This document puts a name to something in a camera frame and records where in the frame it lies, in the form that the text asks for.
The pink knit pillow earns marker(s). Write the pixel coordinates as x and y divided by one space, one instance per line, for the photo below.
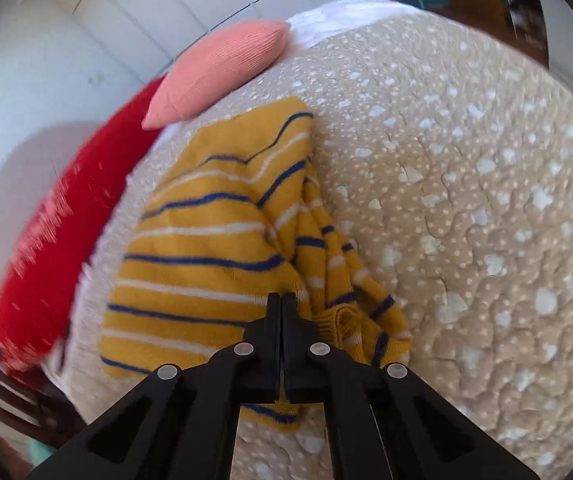
221 71

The yellow striped knit sweater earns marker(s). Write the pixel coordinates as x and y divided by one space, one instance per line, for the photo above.
206 240

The beige spotted blanket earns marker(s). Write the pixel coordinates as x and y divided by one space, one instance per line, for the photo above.
466 210

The red patterned pillow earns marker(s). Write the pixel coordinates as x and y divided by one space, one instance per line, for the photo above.
51 240

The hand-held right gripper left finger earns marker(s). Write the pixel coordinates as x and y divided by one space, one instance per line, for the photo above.
268 340

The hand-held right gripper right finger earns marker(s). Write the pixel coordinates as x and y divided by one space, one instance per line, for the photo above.
292 340

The round white headboard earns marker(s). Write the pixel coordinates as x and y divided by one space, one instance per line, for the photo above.
21 180

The white bed sheet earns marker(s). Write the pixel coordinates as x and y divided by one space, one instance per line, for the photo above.
336 15

